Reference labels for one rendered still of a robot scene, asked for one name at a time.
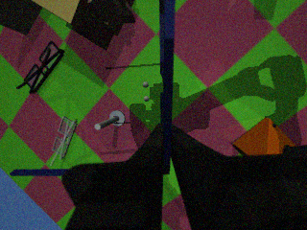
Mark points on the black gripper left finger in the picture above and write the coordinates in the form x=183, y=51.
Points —
x=141, y=176

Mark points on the long black flat bar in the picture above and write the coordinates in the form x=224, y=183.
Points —
x=19, y=15

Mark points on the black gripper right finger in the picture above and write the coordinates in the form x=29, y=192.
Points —
x=203, y=174

